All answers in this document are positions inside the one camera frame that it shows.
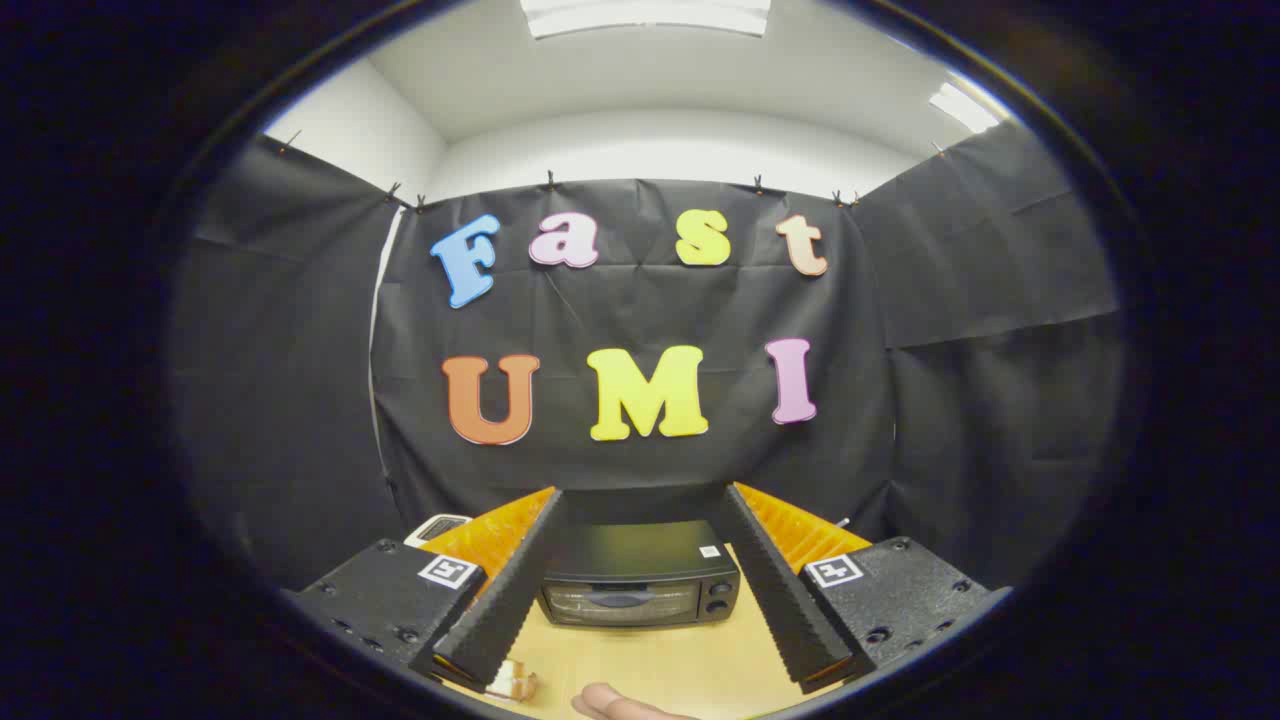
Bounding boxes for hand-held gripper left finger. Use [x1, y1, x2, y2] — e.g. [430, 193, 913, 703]
[283, 486, 569, 693]

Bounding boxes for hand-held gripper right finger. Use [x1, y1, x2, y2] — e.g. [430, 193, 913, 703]
[712, 482, 1013, 695]

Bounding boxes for toast bread sandwich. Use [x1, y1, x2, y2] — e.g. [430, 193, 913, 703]
[487, 660, 539, 703]

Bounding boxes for black toaster oven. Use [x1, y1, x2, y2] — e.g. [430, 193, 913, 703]
[537, 518, 742, 629]

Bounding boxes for white pop-up toaster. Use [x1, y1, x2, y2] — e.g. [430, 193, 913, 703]
[403, 513, 473, 549]

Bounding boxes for ceiling light panel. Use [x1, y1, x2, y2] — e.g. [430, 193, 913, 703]
[928, 82, 1001, 134]
[520, 0, 773, 41]

